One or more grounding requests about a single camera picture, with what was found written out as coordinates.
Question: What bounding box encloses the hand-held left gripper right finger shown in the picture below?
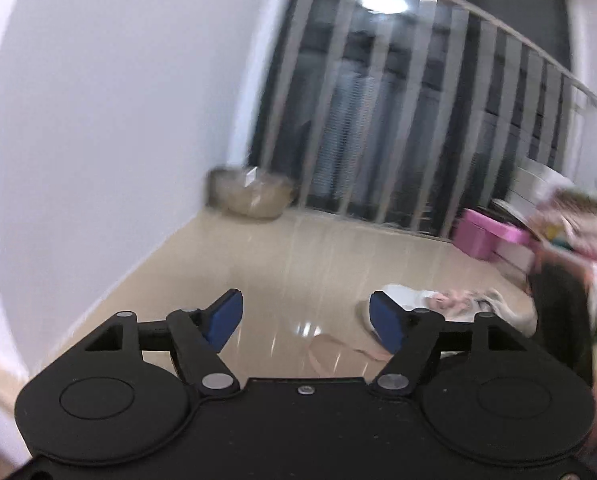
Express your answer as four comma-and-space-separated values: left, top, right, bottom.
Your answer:
369, 290, 534, 393

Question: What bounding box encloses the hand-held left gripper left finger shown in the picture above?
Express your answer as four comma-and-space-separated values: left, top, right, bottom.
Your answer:
81, 288, 244, 393

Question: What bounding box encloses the white navy sneaker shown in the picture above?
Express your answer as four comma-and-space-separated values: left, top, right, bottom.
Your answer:
355, 283, 539, 338

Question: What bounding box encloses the pink shoelace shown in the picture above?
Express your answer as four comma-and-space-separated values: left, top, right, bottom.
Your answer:
305, 290, 479, 377

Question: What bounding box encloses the white low box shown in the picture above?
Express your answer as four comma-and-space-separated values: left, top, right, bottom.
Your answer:
493, 237, 535, 282

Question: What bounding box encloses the magenta flat box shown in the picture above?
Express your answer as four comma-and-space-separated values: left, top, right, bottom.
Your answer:
463, 208, 528, 247

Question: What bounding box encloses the magenta cube box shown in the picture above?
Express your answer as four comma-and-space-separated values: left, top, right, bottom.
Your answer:
453, 215, 499, 262

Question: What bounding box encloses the steel bowl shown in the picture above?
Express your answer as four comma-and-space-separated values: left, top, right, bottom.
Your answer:
207, 165, 296, 221

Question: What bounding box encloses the stack of white boxes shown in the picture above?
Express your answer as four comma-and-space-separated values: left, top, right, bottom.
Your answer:
511, 157, 579, 212

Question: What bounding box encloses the dark louvred window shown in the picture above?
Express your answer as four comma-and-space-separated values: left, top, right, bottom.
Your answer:
263, 0, 586, 236

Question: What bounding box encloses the steel window railing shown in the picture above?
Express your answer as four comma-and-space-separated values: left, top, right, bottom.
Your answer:
258, 0, 597, 238

